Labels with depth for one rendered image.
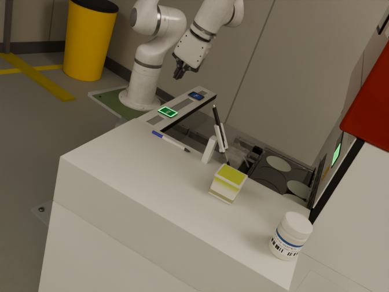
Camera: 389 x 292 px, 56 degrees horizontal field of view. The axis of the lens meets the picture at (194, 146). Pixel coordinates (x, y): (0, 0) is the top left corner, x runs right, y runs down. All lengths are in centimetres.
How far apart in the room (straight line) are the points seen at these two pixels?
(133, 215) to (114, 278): 23
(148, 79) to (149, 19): 25
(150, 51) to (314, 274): 102
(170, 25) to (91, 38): 218
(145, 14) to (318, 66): 183
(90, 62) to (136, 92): 216
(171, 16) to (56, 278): 102
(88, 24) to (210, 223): 291
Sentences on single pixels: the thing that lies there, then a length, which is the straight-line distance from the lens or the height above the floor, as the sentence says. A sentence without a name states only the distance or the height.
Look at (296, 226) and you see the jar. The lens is 87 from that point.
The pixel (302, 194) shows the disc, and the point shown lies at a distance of 134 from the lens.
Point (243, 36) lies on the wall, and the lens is 326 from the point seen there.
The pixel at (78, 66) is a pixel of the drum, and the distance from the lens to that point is 377.
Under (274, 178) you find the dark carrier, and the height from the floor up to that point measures 90.
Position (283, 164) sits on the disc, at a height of 90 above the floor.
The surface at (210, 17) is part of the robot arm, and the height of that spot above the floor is 133.
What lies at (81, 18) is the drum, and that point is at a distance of 362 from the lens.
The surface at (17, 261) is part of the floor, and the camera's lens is 200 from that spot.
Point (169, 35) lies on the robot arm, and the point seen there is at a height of 116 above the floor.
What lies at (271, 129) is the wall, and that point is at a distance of 324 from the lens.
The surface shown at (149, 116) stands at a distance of 129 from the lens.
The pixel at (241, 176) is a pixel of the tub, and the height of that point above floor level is 103.
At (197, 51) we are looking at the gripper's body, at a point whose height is 122.
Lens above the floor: 153
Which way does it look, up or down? 28 degrees down
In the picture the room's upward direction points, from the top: 20 degrees clockwise
